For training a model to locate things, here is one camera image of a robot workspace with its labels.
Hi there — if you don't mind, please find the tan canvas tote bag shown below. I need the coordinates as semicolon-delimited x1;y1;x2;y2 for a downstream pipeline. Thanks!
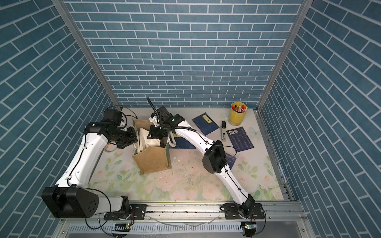
132;119;172;175

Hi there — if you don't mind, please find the dark blue book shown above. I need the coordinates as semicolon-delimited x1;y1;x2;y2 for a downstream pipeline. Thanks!
192;113;219;136
227;127;254;152
226;153;237;170
174;137;196;149

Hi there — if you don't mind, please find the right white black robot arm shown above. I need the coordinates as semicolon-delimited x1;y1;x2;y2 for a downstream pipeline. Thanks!
147;98;256;211

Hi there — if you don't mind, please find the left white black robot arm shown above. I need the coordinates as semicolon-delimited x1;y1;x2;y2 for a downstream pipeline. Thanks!
41;122;138;220

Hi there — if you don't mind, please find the clear tape roll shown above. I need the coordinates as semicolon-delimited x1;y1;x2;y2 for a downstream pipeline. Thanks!
104;143;117;152

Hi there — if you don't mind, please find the white black marker pen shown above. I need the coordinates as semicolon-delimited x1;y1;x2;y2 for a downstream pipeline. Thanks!
221;121;226;141

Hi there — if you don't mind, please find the yellow pen cup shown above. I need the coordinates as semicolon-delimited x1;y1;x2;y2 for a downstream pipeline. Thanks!
229;102;248;126

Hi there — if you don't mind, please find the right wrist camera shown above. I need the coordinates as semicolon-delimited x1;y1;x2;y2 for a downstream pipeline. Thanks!
156;106;173;124

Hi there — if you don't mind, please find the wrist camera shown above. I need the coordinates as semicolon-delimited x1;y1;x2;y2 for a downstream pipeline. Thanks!
156;106;173;124
101;109;122;127

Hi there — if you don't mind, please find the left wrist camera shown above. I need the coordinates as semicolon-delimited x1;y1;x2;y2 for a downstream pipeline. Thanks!
101;109;122;127

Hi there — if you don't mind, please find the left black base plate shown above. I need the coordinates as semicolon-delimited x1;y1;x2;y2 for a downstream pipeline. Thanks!
104;204;147;221

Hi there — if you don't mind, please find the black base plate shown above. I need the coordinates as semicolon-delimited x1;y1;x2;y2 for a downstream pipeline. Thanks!
104;204;147;221
219;203;266;220

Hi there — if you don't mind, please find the aluminium front rail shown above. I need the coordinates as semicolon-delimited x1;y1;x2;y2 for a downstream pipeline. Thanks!
53;200;315;238

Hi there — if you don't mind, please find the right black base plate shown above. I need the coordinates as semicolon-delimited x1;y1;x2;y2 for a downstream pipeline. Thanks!
219;203;266;220

